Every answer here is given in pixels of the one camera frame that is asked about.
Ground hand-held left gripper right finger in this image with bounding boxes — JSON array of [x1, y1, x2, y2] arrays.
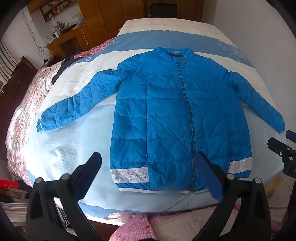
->
[[192, 151, 278, 241]]

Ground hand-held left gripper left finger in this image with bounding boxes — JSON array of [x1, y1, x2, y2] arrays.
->
[[25, 152, 103, 241]]

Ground blue puffer jacket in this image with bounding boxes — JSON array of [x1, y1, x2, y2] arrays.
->
[[37, 46, 285, 193]]

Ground blue and white bed sheet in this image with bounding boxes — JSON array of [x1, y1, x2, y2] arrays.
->
[[28, 19, 292, 220]]

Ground beige knit cloth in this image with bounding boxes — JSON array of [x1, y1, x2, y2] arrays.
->
[[150, 209, 232, 241]]

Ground pink knit garment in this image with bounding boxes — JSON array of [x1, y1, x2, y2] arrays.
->
[[110, 213, 162, 241]]

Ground red packet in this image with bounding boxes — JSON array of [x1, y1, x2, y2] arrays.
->
[[0, 179, 20, 189]]

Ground white stacked plates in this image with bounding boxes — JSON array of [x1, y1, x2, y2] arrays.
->
[[0, 202, 28, 226]]

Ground pink floral quilt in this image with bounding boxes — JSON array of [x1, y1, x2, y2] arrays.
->
[[6, 37, 121, 186]]

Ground dark wooden headboard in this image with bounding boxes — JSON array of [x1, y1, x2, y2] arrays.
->
[[0, 56, 38, 163]]

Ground dark garment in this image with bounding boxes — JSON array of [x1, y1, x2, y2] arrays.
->
[[51, 54, 81, 85]]

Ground wooden desk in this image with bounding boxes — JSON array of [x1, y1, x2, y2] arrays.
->
[[47, 23, 93, 61]]

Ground striped curtain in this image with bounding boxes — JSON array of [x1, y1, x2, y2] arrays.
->
[[0, 39, 20, 84]]

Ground wooden wardrobe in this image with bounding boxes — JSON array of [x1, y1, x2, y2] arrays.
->
[[77, 0, 148, 47]]

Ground black chair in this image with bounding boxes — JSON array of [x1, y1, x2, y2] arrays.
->
[[150, 3, 178, 22]]

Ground wall cable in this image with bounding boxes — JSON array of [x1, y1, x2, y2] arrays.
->
[[22, 9, 50, 56]]

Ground wooden wall shelf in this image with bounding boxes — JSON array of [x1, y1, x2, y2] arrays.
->
[[28, 0, 81, 24]]

